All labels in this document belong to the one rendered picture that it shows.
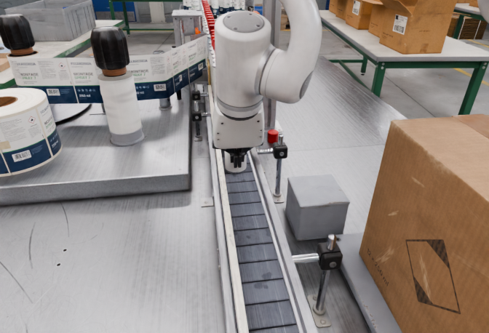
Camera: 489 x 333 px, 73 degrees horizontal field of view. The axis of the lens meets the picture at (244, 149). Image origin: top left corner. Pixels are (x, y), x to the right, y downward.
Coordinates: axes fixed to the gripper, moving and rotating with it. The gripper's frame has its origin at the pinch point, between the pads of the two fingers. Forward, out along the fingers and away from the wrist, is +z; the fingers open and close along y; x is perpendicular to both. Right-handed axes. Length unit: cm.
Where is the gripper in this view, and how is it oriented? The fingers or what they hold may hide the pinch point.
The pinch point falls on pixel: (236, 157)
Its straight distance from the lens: 72.4
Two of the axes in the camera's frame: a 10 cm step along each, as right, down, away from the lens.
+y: -9.9, 0.7, -1.2
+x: 1.3, 7.6, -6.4
